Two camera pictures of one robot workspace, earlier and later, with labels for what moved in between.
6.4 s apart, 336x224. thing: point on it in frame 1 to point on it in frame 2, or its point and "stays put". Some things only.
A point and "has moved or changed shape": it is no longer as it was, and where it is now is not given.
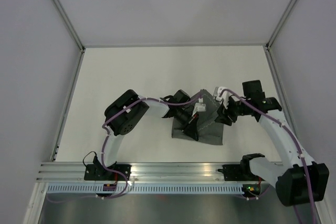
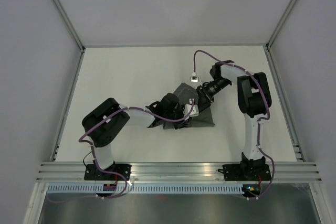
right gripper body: [235, 108] to [208, 92]
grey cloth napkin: [209, 130] has moved or changed shape
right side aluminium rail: [287, 114] stays put
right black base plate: [241, 172] stays put
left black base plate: [97, 172] stays put
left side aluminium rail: [56, 150] stays put
